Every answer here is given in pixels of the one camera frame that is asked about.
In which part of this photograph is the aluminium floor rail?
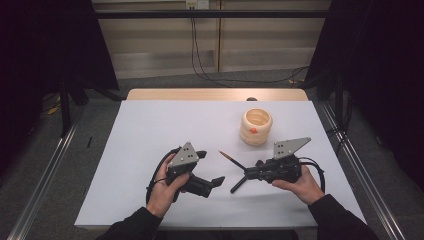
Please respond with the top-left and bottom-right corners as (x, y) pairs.
(319, 103), (407, 240)
(6, 106), (88, 240)

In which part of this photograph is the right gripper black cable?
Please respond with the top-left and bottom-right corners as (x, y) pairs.
(298, 156), (327, 194)

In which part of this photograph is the black horizontal frame bar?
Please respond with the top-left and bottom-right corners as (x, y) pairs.
(94, 9), (329, 19)

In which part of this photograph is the black stand post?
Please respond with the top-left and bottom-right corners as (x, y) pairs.
(334, 73), (344, 126)
(59, 78), (73, 138)

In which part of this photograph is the black wall cable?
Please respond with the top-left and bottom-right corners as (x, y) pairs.
(190, 8), (311, 85)
(192, 18), (233, 89)

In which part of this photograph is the black makeup brush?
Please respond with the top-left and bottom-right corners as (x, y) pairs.
(229, 175), (249, 195)

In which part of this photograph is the yellow floor tag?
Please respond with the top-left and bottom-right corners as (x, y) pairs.
(47, 103), (63, 116)

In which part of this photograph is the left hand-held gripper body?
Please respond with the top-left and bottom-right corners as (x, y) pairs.
(165, 141), (214, 203)

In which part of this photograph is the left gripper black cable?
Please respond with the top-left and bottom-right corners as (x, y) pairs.
(145, 147), (183, 205)

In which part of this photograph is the person's right hand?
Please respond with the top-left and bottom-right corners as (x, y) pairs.
(271, 164), (326, 206)

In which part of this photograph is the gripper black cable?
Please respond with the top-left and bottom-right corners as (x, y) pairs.
(145, 147), (183, 205)
(298, 156), (327, 194)

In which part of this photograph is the white wall outlet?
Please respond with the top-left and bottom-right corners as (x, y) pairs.
(185, 0), (210, 10)

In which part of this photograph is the thin black orange-banded brush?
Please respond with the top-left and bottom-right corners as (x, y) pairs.
(218, 150), (248, 170)

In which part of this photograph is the person's left hand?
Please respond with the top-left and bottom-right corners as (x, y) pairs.
(146, 162), (191, 219)

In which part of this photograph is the black curtain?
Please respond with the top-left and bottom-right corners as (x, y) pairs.
(304, 0), (424, 191)
(0, 0), (120, 168)

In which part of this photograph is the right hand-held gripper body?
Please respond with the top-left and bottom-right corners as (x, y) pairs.
(254, 136), (313, 185)

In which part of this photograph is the cream ribbed holder cup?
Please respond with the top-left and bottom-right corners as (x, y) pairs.
(239, 107), (274, 147)

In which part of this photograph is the person's dark clothing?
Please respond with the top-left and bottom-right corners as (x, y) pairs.
(156, 229), (299, 240)

